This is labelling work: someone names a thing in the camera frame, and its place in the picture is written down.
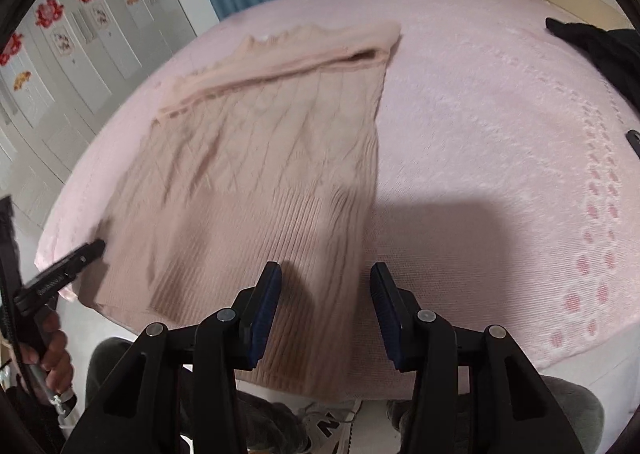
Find white wardrobe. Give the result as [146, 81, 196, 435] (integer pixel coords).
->
[0, 0, 221, 230]

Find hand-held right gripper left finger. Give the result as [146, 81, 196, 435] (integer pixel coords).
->
[60, 261, 283, 454]

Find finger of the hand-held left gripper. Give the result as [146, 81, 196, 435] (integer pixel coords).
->
[59, 239, 107, 281]

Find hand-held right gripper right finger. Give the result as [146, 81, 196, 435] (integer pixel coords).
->
[370, 261, 583, 454]

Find black cloth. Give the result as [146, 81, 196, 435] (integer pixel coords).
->
[545, 17, 640, 110]

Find grey and white sneaker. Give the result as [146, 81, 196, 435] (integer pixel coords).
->
[292, 399, 363, 454]

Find pink patterned blanket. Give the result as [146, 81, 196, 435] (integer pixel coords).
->
[34, 0, 640, 402]

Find beige knitted sweater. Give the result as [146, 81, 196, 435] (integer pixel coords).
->
[75, 22, 403, 395]

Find person's left hand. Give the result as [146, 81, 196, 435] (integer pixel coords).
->
[27, 310, 76, 394]

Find dark grey pants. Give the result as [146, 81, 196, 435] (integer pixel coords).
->
[85, 338, 606, 454]

